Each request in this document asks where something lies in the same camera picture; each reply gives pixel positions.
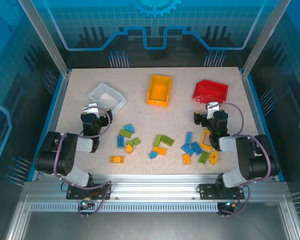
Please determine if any white plastic bin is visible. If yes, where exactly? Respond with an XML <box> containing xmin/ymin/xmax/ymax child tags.
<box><xmin>87</xmin><ymin>82</ymin><xmax>128</xmax><ymax>116</ymax></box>

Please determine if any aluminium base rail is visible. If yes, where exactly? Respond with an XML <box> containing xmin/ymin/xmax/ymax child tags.
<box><xmin>22</xmin><ymin>174</ymin><xmax>289</xmax><ymax>204</ymax></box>

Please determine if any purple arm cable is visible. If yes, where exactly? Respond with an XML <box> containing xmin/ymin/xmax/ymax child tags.
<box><xmin>221</xmin><ymin>101</ymin><xmax>272</xmax><ymax>218</ymax></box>
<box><xmin>53</xmin><ymin>106</ymin><xmax>113</xmax><ymax>218</ymax></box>

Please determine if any slotted grey cable duct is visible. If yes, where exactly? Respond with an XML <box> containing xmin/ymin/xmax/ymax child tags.
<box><xmin>29</xmin><ymin>202</ymin><xmax>221</xmax><ymax>213</ymax></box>

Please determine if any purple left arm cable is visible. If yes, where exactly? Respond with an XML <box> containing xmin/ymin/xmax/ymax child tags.
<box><xmin>53</xmin><ymin>106</ymin><xmax>113</xmax><ymax>218</ymax></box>

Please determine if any yellow round lego brick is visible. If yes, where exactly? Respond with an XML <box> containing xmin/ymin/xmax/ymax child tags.
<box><xmin>208</xmin><ymin>150</ymin><xmax>219</xmax><ymax>166</ymax></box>

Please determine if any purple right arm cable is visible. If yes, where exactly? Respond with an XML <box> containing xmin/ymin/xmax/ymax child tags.
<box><xmin>221</xmin><ymin>101</ymin><xmax>272</xmax><ymax>218</ymax></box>

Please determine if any left connector board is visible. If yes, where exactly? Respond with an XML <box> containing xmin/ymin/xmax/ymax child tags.
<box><xmin>77</xmin><ymin>197</ymin><xmax>96</xmax><ymax>211</ymax></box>

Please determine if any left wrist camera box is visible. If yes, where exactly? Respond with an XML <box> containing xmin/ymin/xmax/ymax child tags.
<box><xmin>83</xmin><ymin>103</ymin><xmax>101</xmax><ymax>118</ymax></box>

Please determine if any left aluminium side rail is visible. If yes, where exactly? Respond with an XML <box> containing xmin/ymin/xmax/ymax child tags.
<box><xmin>31</xmin><ymin>71</ymin><xmax>72</xmax><ymax>182</ymax></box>

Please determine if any yellow lego window frame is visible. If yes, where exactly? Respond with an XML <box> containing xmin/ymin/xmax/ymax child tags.
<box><xmin>199</xmin><ymin>129</ymin><xmax>213</xmax><ymax>151</ymax></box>

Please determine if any aluminium side rail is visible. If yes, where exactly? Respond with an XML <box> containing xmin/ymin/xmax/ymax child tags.
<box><xmin>239</xmin><ymin>69</ymin><xmax>286</xmax><ymax>182</ymax></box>
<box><xmin>31</xmin><ymin>71</ymin><xmax>72</xmax><ymax>182</ymax></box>

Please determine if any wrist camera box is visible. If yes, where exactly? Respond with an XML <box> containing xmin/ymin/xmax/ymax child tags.
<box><xmin>83</xmin><ymin>103</ymin><xmax>101</xmax><ymax>118</ymax></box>
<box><xmin>206</xmin><ymin>101</ymin><xmax>220</xmax><ymax>120</ymax></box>

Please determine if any left aluminium frame post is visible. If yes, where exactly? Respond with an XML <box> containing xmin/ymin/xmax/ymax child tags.
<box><xmin>17</xmin><ymin>0</ymin><xmax>72</xmax><ymax>77</ymax></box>

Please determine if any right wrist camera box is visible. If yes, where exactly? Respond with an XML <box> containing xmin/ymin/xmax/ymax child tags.
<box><xmin>206</xmin><ymin>101</ymin><xmax>220</xmax><ymax>120</ymax></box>

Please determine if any right aluminium frame post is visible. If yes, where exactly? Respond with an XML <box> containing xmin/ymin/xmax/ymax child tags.
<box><xmin>240</xmin><ymin>0</ymin><xmax>293</xmax><ymax>77</ymax></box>

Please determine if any connector board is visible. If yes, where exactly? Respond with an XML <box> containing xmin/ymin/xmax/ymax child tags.
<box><xmin>77</xmin><ymin>197</ymin><xmax>96</xmax><ymax>211</ymax></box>
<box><xmin>218</xmin><ymin>200</ymin><xmax>241</xmax><ymax>213</ymax></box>

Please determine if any grey metal shelf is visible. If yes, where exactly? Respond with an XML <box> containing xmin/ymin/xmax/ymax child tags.
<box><xmin>4</xmin><ymin>194</ymin><xmax>298</xmax><ymax>240</ymax></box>

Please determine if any right connector board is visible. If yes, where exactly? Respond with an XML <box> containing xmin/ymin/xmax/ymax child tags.
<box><xmin>218</xmin><ymin>200</ymin><xmax>241</xmax><ymax>213</ymax></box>

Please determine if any right aluminium side rail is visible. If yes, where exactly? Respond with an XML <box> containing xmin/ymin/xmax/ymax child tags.
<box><xmin>239</xmin><ymin>69</ymin><xmax>286</xmax><ymax>182</ymax></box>

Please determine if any red plastic bin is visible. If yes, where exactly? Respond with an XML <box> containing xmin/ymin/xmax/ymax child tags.
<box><xmin>191</xmin><ymin>79</ymin><xmax>230</xmax><ymax>104</ymax></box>

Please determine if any aluminium frame post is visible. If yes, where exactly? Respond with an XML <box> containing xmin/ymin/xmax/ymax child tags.
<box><xmin>17</xmin><ymin>0</ymin><xmax>72</xmax><ymax>77</ymax></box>
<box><xmin>240</xmin><ymin>0</ymin><xmax>293</xmax><ymax>77</ymax></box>

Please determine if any yellow plastic bin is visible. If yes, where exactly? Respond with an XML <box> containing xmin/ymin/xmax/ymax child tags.
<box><xmin>146</xmin><ymin>74</ymin><xmax>173</xmax><ymax>108</ymax></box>

